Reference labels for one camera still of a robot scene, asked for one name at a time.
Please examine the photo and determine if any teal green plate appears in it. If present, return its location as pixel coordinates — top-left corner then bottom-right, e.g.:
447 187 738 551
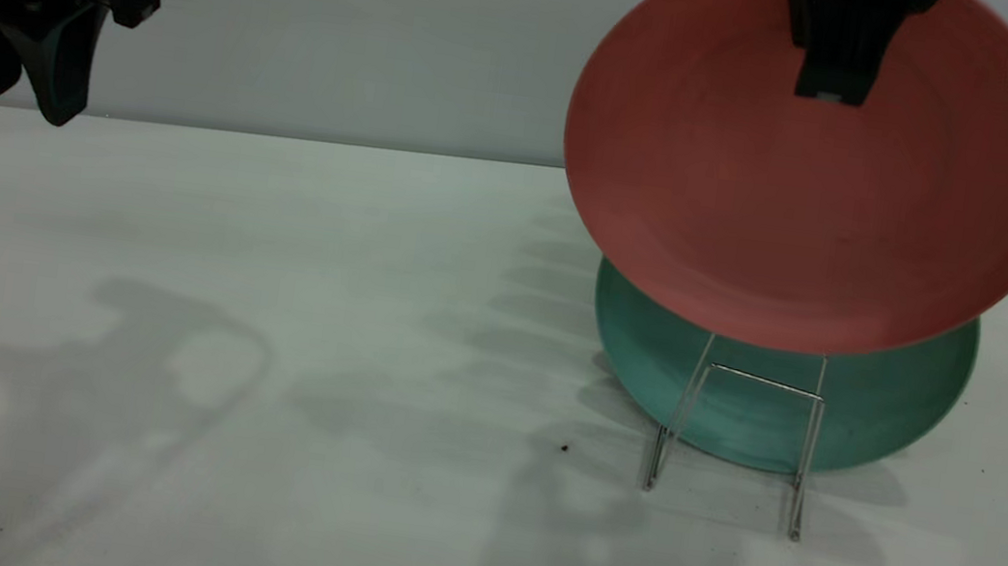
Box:
575 255 985 497

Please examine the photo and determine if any metal wire plate rack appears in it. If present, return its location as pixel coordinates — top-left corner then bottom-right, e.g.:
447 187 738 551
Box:
639 328 834 544

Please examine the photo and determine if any pink round plate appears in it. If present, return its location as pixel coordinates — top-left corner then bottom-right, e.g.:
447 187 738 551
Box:
540 0 1008 382

